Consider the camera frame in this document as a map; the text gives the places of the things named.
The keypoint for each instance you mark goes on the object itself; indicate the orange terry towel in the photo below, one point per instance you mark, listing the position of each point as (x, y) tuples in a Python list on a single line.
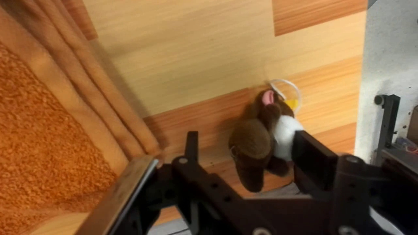
[(47, 144)]

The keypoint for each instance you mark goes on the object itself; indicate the black metal bracket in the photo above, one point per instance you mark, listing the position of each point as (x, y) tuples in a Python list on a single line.
[(386, 118)]

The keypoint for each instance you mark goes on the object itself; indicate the brown and white plush toy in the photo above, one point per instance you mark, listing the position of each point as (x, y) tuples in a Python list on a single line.
[(256, 144)]

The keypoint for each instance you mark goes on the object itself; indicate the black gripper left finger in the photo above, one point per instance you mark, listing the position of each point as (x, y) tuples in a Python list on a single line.
[(117, 196)]

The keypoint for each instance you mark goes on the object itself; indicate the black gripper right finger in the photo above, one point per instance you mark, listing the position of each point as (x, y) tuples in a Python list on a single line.
[(315, 163)]

